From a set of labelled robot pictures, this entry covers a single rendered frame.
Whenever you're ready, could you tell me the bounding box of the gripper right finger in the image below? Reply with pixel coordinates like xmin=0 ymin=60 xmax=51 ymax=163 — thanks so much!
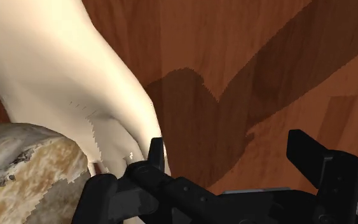
xmin=286 ymin=129 xmax=358 ymax=224

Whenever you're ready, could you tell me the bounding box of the cream smooth curved object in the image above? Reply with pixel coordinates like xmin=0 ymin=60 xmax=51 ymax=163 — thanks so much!
xmin=0 ymin=0 xmax=172 ymax=224

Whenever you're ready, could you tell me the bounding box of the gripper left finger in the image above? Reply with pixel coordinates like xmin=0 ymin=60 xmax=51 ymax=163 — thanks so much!
xmin=71 ymin=137 xmax=221 ymax=224

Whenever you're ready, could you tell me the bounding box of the grey brown mottled round object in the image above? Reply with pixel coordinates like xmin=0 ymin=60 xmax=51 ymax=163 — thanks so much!
xmin=0 ymin=122 xmax=92 ymax=224

